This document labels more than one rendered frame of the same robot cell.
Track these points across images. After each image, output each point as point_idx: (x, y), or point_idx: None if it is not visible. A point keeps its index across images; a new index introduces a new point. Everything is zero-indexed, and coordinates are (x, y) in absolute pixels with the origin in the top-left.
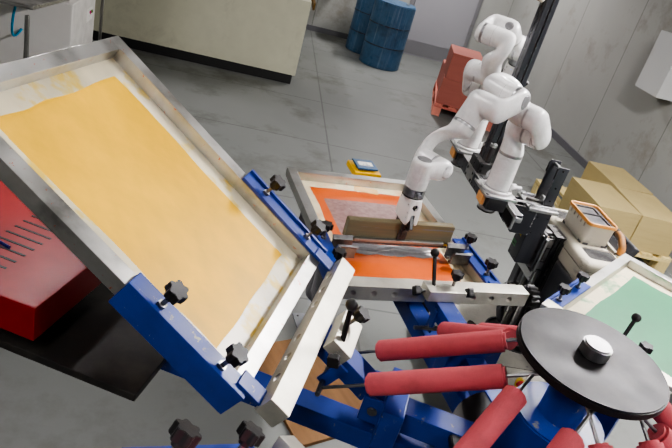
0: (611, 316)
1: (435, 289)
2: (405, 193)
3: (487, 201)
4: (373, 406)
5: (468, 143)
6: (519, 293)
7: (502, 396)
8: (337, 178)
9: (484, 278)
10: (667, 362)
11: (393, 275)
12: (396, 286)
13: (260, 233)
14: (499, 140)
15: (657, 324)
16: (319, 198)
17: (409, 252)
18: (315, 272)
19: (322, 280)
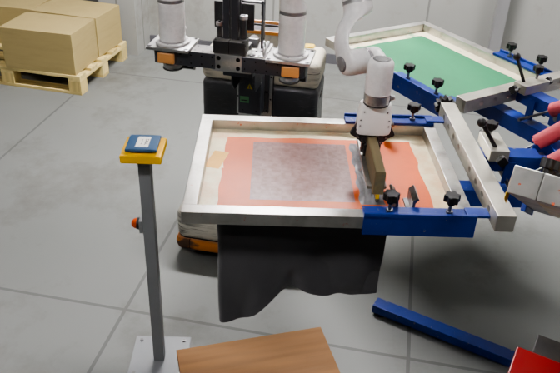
0: (426, 80)
1: (503, 147)
2: (382, 105)
3: (302, 70)
4: None
5: (182, 37)
6: (457, 107)
7: None
8: (202, 173)
9: (419, 122)
10: (478, 77)
11: (418, 182)
12: (492, 174)
13: None
14: (240, 8)
15: (426, 63)
16: (251, 202)
17: None
18: (335, 263)
19: (363, 257)
